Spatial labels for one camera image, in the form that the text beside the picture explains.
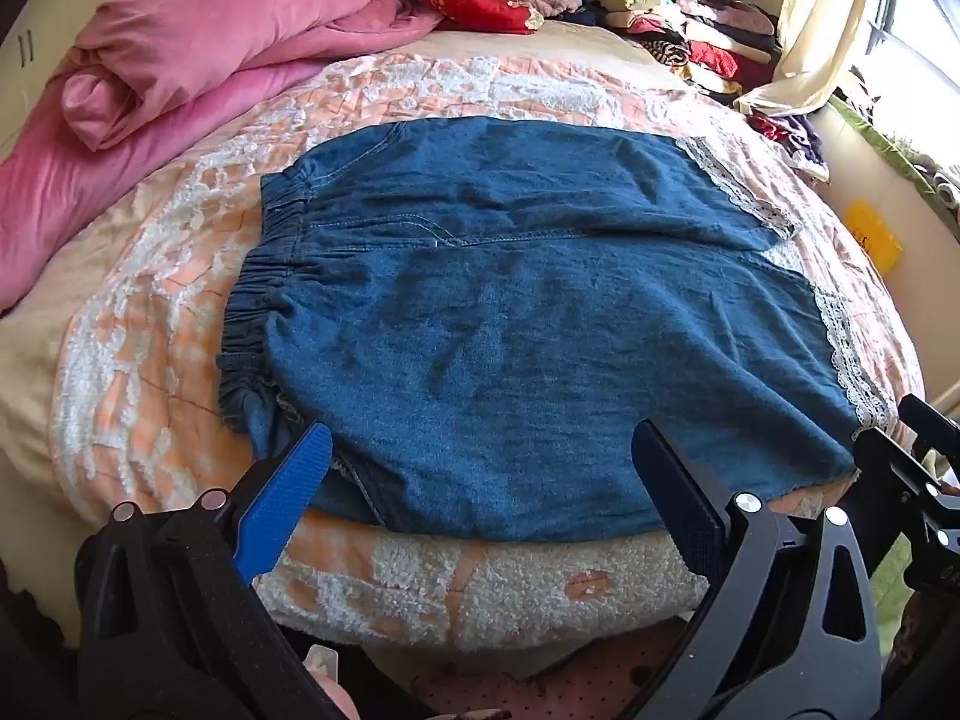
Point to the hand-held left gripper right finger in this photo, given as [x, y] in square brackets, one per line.
[671, 491]

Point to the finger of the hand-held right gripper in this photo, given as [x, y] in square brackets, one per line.
[930, 424]
[904, 491]

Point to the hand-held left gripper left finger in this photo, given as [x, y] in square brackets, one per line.
[289, 491]

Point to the blue denim lace-trimmed pants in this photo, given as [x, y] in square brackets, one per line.
[525, 330]

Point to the yellow flat packet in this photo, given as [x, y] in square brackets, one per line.
[874, 232]

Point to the peach floral bedspread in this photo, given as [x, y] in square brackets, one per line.
[157, 300]

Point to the person's pink dotted clothing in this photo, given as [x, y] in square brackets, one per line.
[525, 679]

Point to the beige bed sheet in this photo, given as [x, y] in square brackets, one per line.
[30, 390]

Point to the green windowsill cloth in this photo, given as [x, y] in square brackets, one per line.
[892, 146]

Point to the heap of purple clothes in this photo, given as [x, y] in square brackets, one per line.
[791, 135]

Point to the window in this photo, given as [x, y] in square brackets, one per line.
[922, 22]

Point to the pink quilt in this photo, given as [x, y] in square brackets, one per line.
[150, 90]

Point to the cream curtain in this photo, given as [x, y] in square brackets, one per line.
[825, 7]

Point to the pile of folded clothes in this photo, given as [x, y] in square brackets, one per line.
[675, 15]

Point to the white wardrobe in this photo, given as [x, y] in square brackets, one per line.
[30, 22]

